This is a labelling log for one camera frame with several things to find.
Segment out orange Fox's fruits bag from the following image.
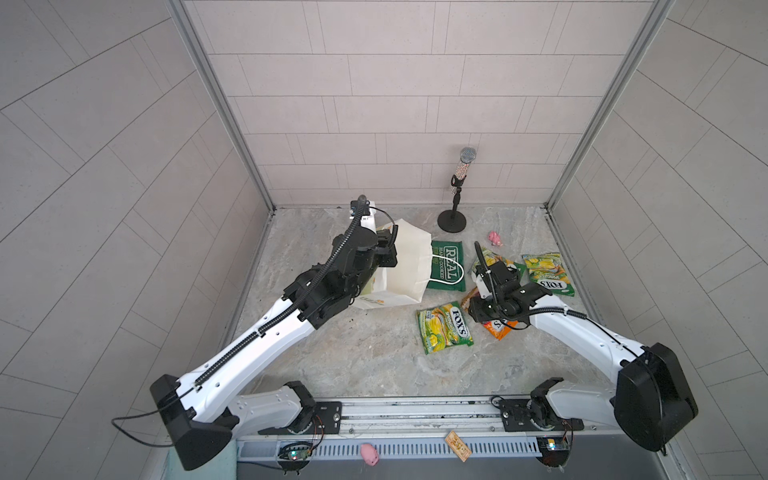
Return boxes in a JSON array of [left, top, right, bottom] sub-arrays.
[[461, 287, 519, 340]]

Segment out white paper bag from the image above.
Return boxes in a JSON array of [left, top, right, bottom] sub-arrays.
[[353, 219, 465, 310]]

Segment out green Fox's spring tea bag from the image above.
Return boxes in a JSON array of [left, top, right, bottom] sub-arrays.
[[481, 247, 527, 277]]

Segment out yellow green candy bag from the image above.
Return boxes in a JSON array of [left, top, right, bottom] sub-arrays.
[[522, 252, 575, 297]]

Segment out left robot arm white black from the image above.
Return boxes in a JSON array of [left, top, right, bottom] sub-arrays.
[[150, 225, 398, 471]]

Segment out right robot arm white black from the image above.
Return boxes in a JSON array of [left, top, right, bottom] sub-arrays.
[[468, 259, 699, 452]]

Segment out pink pig toy on table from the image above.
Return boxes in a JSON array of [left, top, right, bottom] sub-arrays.
[[488, 231, 503, 246]]

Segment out black microphone stand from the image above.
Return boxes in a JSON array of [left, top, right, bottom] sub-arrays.
[[437, 174, 467, 233]]

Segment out sparkly silver microphone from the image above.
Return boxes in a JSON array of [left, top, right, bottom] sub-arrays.
[[455, 147, 477, 180]]

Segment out small wooden tag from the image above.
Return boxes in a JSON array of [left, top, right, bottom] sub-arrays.
[[444, 431, 472, 462]]

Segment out right circuit board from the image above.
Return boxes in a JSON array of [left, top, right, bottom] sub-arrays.
[[536, 436, 571, 469]]

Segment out circuit board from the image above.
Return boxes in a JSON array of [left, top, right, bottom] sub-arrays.
[[277, 441, 314, 471], [536, 436, 571, 469]]

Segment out left circuit board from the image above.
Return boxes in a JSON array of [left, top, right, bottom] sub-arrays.
[[277, 441, 314, 471]]

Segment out teal cloth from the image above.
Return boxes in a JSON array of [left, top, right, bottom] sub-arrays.
[[163, 442, 237, 480]]

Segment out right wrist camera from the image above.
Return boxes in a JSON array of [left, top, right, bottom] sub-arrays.
[[472, 270, 491, 298]]

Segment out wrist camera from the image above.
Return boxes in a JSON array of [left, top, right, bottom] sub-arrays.
[[472, 270, 491, 298], [349, 195, 376, 232]]

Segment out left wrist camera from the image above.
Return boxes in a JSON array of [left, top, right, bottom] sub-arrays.
[[349, 195, 376, 232]]

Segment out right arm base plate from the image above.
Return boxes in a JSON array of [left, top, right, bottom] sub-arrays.
[[491, 396, 584, 432]]

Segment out aluminium front rail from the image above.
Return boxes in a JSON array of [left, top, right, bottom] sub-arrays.
[[256, 394, 626, 439]]

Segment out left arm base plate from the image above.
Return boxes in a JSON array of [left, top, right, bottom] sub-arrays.
[[259, 401, 343, 435]]

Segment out pink pig toy on rail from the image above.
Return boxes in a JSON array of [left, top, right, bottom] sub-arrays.
[[360, 443, 380, 466]]

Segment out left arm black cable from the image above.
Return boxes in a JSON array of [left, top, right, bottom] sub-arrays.
[[110, 407, 181, 449]]

